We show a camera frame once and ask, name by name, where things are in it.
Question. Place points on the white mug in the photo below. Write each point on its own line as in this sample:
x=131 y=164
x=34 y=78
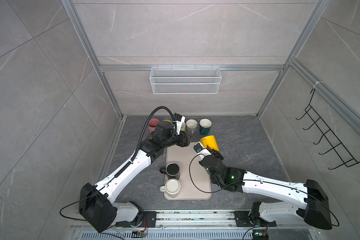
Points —
x=172 y=187

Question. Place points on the grey mug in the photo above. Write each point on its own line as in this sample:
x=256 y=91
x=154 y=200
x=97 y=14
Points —
x=191 y=126

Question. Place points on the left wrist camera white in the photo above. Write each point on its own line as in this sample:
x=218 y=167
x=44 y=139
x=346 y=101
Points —
x=177 y=121

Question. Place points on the beige plastic tray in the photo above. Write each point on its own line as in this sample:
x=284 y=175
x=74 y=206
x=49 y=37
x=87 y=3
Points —
x=195 y=181

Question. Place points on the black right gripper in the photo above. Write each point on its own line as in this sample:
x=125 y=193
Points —
x=216 y=154

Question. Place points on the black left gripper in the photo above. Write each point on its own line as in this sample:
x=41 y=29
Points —
x=184 y=139

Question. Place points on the dark green mug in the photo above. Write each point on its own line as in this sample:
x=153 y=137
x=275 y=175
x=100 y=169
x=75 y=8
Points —
x=205 y=127

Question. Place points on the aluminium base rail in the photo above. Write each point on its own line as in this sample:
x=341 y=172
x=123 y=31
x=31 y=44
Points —
x=224 y=224

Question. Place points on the black wire hook rack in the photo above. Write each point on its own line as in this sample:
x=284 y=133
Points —
x=328 y=134

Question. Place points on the light green mug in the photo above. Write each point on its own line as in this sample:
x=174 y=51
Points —
x=183 y=127

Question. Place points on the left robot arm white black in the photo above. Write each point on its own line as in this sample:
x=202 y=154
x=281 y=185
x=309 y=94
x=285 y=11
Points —
x=97 y=203

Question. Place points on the white wire mesh basket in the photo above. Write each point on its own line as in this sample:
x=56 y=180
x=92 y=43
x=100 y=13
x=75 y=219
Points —
x=187 y=80

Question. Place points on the pink mug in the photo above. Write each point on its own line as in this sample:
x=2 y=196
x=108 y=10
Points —
x=152 y=124

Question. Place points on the black mug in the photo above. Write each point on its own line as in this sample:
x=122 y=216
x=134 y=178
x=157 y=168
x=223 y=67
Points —
x=172 y=171

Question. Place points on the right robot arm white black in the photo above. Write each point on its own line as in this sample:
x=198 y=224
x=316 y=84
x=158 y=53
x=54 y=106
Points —
x=306 y=201

